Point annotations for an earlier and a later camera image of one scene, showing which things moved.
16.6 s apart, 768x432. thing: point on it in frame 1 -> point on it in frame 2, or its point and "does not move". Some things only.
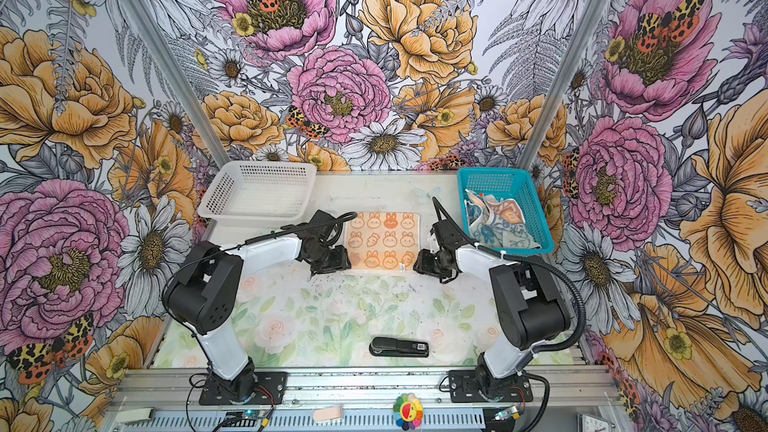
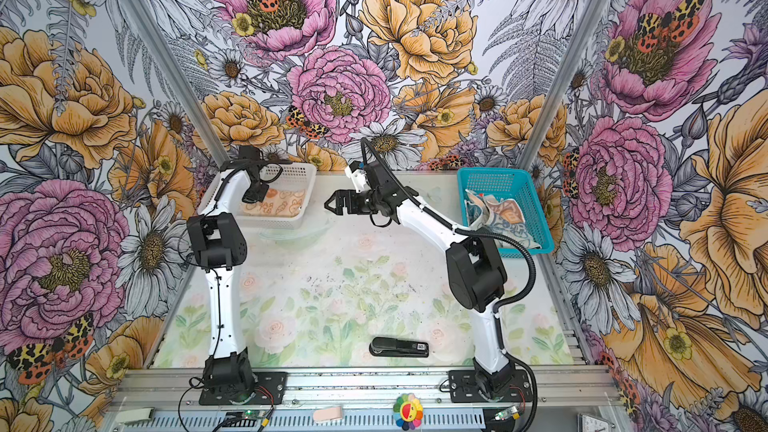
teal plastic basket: (514, 184) does not move
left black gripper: (338, 263) -> (257, 196)
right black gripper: (424, 266) -> (353, 205)
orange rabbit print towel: (383, 242) -> (277, 203)
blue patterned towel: (497, 223) does not move
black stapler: (398, 348) does not move
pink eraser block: (332, 413) does not move
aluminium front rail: (179, 389) does not move
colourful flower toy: (408, 411) does not move
